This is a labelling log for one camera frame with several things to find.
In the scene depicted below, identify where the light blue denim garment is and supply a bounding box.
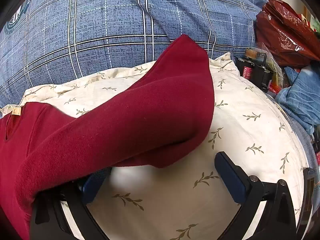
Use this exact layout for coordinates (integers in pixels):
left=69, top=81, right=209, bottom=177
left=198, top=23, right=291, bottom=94
left=276, top=64, right=320, bottom=135

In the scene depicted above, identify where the black box with red label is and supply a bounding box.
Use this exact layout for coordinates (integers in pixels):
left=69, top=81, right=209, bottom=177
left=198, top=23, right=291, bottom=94
left=235, top=43, right=283, bottom=94

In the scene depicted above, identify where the dark red plastic bag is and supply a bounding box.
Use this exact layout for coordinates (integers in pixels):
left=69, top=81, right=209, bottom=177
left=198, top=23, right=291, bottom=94
left=255, top=0, right=319, bottom=68

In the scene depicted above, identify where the cream leaf-print pillow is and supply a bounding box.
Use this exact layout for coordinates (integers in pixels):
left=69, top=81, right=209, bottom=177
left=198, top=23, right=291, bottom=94
left=0, top=51, right=310, bottom=240

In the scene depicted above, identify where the blue plaid quilt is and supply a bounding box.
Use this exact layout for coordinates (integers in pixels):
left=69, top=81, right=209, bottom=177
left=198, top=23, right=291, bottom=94
left=1, top=0, right=267, bottom=106

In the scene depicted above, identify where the red knit sweater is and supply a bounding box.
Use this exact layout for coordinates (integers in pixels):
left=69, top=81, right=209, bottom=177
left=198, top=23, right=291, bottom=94
left=1, top=35, right=214, bottom=239

